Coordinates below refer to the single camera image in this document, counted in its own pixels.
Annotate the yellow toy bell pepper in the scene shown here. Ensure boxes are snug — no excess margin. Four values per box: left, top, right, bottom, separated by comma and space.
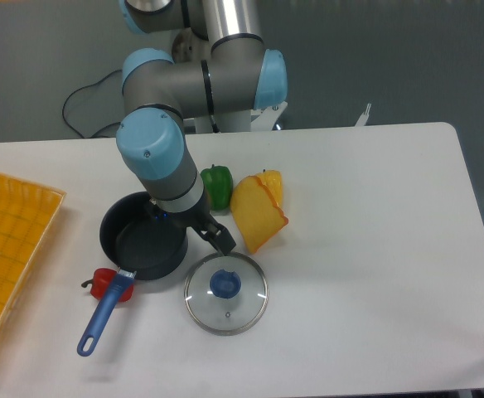
256, 170, 283, 207

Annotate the black cable on floor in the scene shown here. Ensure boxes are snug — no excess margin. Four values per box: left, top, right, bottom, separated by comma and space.
61, 68, 123, 139

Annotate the glass lid blue knob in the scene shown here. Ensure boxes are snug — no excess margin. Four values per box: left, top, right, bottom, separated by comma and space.
183, 252, 269, 336

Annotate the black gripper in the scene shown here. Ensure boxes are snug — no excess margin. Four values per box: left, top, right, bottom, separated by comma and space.
144, 192, 236, 255

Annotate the red toy bell pepper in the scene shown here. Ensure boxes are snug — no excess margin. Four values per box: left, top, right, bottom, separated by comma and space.
80, 268, 136, 305

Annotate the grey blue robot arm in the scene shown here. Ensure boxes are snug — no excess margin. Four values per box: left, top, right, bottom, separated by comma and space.
117, 1, 288, 255

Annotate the yellow plastic basket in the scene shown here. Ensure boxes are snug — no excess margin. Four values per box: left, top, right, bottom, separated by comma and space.
0, 173, 66, 329

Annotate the black saucepan blue handle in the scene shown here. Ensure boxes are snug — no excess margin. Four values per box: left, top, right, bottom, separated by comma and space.
77, 192, 188, 357

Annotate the green toy bell pepper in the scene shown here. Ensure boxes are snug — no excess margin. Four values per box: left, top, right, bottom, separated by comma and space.
201, 165, 233, 211

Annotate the orange toy bread slice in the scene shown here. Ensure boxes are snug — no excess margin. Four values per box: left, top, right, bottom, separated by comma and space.
230, 176, 288, 254

